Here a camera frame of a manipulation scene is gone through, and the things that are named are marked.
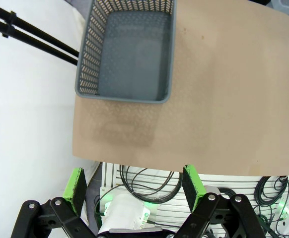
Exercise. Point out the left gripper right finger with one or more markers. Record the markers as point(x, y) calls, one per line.
point(193, 188)

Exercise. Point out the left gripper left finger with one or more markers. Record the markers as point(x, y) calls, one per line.
point(76, 193)

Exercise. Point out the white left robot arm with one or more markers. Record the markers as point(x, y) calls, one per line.
point(124, 210)

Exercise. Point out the black metal tube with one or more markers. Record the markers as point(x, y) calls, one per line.
point(47, 48)
point(47, 38)

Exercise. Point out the grey plastic woven basket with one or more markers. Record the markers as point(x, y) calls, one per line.
point(134, 49)

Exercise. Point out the black tube clamp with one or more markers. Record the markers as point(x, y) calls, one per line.
point(9, 24)

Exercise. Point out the white slotted base plate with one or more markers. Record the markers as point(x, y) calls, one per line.
point(166, 213)

